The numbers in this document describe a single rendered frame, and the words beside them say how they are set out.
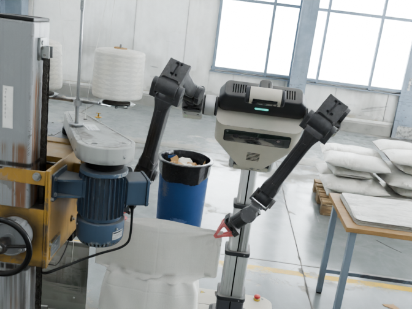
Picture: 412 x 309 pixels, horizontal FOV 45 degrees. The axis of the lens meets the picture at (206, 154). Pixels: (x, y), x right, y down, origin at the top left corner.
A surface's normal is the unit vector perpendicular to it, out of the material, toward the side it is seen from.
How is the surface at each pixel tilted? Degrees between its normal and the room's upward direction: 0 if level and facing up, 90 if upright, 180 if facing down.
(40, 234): 90
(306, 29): 90
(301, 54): 90
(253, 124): 40
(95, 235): 91
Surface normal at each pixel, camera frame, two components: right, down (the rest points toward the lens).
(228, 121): 0.05, -0.57
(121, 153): 0.64, 0.29
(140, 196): 0.34, 0.29
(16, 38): -0.07, 0.26
